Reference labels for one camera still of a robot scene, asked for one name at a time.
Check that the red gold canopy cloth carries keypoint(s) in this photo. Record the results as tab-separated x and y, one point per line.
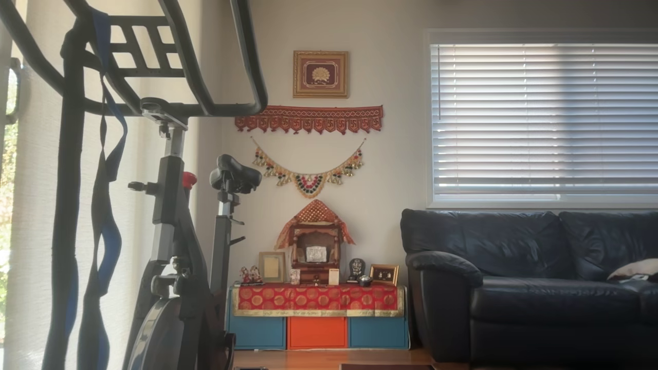
314	211

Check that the silver plaque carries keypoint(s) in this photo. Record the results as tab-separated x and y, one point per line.
316	253

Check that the dark idol statue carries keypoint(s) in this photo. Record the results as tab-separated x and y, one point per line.
356	268

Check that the small wooden shrine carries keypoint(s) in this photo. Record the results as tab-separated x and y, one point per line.
313	275

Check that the white card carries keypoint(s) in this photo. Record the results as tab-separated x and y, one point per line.
334	277

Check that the small black bowl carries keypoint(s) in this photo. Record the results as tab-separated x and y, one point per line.
365	281

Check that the red gold table cloth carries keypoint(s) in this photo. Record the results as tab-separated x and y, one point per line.
316	299

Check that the small colourful figurines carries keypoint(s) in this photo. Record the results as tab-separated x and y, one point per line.
251	275

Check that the orange storage bin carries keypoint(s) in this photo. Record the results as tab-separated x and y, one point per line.
317	333

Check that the blind tilt wand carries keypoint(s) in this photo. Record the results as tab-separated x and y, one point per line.
439	82

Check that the blue storage bin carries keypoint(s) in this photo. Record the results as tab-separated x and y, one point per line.
257	333
378	333

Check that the black exercise bike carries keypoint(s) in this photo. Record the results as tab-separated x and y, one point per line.
169	195

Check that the black leather sofa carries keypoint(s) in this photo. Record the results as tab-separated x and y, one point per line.
514	303

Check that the white window blinds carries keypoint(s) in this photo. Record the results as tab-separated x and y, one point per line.
540	118

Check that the white window curtain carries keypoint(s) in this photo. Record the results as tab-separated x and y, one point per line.
36	154

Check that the white cushion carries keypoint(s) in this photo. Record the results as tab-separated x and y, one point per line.
637	268

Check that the beaded garland wall hanging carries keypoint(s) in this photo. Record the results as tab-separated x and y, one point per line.
308	184

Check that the red embroidered wall hanging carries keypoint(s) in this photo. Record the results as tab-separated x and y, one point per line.
308	118

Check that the beige picture frame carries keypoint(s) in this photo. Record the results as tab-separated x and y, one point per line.
271	266

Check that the small gold picture frame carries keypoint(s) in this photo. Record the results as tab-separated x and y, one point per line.
384	275

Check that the gold framed wall picture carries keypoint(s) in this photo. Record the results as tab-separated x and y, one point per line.
321	74

